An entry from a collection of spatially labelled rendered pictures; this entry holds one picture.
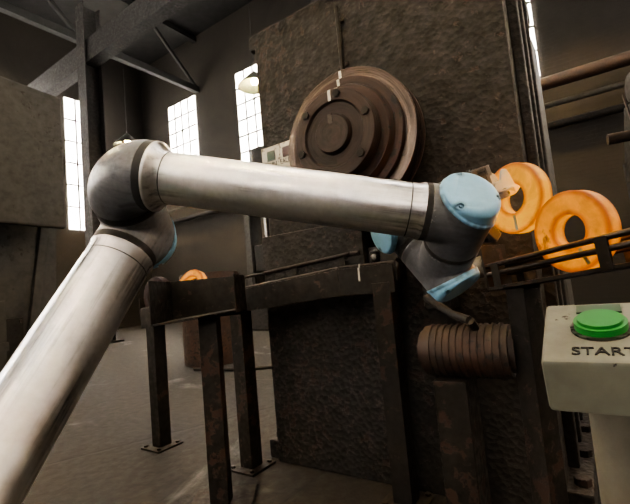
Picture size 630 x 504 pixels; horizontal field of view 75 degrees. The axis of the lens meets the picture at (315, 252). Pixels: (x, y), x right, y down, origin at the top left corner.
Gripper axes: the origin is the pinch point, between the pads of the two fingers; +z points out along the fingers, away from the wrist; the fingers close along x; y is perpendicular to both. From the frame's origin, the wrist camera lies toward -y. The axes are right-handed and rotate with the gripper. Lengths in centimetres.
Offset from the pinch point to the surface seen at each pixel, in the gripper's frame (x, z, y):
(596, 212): -18.5, -4.3, -7.9
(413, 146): 29.6, 1.6, 20.7
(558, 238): -9.5, -4.2, -11.6
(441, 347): 14.6, -22.7, -29.5
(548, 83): 324, 492, 100
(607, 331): -44, -46, -11
